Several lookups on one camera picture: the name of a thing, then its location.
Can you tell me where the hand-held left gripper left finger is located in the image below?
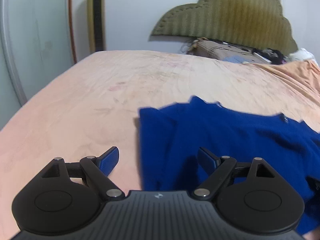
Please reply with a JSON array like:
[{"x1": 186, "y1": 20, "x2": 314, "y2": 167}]
[{"x1": 41, "y1": 146, "x2": 126, "y2": 201}]

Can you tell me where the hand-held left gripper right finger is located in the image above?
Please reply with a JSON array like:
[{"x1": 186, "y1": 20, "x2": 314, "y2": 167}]
[{"x1": 192, "y1": 147, "x2": 278, "y2": 201}]

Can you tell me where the blue shirt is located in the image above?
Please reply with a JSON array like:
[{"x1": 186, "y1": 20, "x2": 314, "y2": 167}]
[{"x1": 138, "y1": 95, "x2": 320, "y2": 236}]

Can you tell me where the dark clothes pile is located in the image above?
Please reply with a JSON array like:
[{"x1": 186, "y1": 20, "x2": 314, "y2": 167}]
[{"x1": 254, "y1": 48, "x2": 288, "y2": 65}]

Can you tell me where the light blue cloth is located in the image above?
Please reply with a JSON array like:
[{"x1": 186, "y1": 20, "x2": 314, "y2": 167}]
[{"x1": 222, "y1": 55, "x2": 253, "y2": 64}]

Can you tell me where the brown pillow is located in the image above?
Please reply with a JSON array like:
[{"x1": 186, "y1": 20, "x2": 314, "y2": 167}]
[{"x1": 193, "y1": 38, "x2": 272, "y2": 64}]

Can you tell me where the orange quilt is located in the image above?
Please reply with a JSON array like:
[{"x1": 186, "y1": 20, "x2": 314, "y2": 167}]
[{"x1": 244, "y1": 60, "x2": 320, "y2": 98}]

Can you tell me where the white crumpled cloth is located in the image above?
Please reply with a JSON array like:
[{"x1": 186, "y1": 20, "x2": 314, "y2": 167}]
[{"x1": 289, "y1": 47, "x2": 316, "y2": 62}]

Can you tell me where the white door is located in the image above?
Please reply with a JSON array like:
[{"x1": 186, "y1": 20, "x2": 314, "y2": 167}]
[{"x1": 0, "y1": 0, "x2": 77, "y2": 130}]

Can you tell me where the gold tower air conditioner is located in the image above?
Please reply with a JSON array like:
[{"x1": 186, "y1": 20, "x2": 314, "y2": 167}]
[{"x1": 86, "y1": 0, "x2": 107, "y2": 53}]

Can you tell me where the olive padded headboard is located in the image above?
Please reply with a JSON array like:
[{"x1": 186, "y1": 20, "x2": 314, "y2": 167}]
[{"x1": 150, "y1": 0, "x2": 298, "y2": 53}]

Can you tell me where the red-brown wall pipe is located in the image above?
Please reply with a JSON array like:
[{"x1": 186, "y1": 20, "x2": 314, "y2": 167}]
[{"x1": 68, "y1": 0, "x2": 78, "y2": 63}]

